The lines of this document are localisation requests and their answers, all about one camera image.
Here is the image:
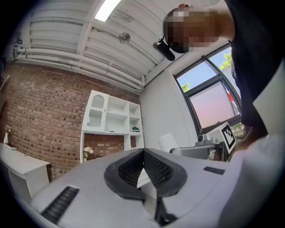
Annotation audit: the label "black framed window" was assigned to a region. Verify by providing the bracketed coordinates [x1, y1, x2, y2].
[173, 43, 243, 136]

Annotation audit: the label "person's head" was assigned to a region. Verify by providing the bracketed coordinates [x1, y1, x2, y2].
[162, 3, 236, 54]

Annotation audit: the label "white ceiling pipes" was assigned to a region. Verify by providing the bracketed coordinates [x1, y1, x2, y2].
[13, 47, 146, 92]

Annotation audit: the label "rectangular ceiling lamp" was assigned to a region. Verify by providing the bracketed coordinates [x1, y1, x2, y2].
[94, 0, 122, 22]

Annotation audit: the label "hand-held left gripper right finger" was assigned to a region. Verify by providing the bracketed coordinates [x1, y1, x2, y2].
[143, 148, 187, 226]

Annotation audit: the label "white shelf cabinet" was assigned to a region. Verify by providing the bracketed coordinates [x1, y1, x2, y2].
[80, 90, 145, 164]

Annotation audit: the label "white side desk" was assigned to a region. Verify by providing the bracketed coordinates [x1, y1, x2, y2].
[0, 142, 51, 203]

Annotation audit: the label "black head camera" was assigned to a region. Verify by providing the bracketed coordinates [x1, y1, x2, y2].
[152, 37, 176, 62]

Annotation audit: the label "white vase with flowers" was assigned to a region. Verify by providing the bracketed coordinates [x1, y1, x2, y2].
[3, 125, 13, 144]

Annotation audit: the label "person's right forearm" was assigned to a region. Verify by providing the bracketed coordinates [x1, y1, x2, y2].
[231, 126, 268, 156]

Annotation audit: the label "round ceiling fixture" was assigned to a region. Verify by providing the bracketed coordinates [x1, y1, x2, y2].
[118, 32, 131, 44]

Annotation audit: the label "person's dark shirt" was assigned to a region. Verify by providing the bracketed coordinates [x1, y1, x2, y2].
[224, 0, 285, 136]

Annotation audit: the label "white flower bouquet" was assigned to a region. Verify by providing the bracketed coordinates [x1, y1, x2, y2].
[83, 146, 94, 161]

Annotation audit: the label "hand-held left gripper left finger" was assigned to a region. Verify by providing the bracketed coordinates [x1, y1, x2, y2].
[104, 148, 147, 204]

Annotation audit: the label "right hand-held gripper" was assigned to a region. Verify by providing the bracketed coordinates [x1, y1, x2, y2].
[169, 121, 236, 162]

